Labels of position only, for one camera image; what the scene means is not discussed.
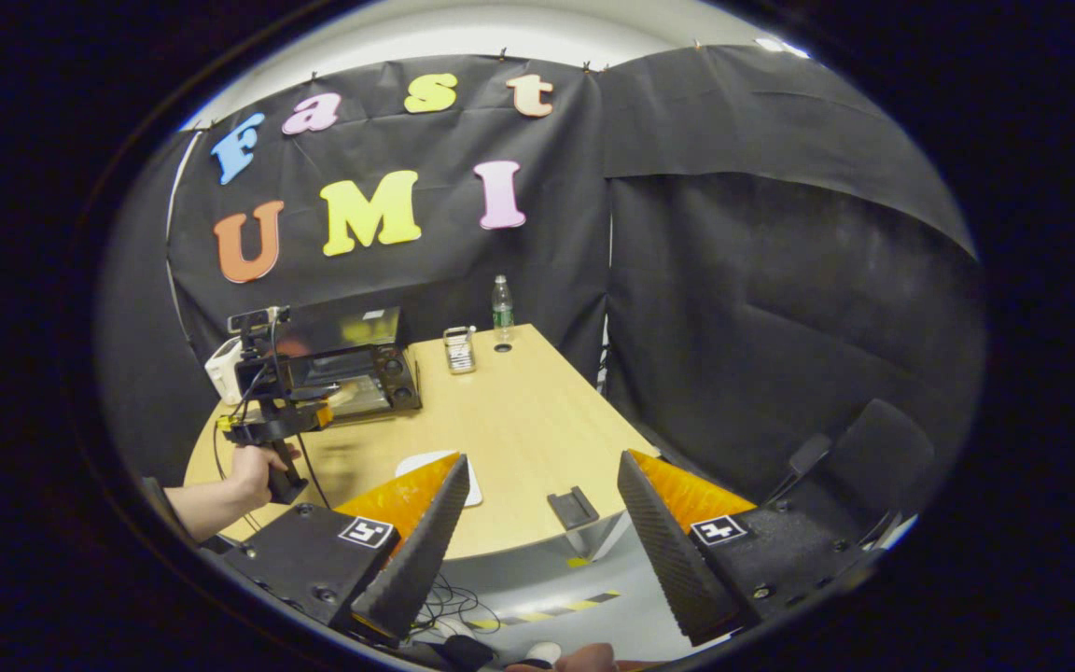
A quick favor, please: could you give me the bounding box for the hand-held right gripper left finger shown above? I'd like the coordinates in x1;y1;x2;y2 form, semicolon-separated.
216;454;471;647

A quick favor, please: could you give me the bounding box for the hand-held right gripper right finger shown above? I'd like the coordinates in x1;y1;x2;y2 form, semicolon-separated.
614;450;884;647

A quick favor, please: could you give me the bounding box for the black electric oven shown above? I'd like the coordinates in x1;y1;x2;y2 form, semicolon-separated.
262;306;423;426

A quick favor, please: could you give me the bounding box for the white toaster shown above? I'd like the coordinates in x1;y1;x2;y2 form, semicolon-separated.
204;336;245;406

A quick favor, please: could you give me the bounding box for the white plate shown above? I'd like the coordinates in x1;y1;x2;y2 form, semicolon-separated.
395;451;483;508

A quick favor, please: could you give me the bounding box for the black table edge clamp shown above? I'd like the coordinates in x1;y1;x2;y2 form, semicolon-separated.
547;486;600;531

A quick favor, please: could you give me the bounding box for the clear glass jar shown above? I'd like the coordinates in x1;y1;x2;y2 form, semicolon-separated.
443;326;478;374

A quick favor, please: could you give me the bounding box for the clear plastic water bottle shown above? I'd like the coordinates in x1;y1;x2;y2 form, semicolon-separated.
491;274;515;344

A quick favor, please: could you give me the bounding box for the black office chair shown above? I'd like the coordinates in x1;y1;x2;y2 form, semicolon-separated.
761;399;936;553

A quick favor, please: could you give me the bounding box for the black backdrop cloth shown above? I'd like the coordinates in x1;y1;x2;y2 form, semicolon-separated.
94;45;982;496

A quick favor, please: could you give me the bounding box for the tangle of floor cables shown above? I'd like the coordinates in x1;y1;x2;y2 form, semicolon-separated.
412;572;503;641

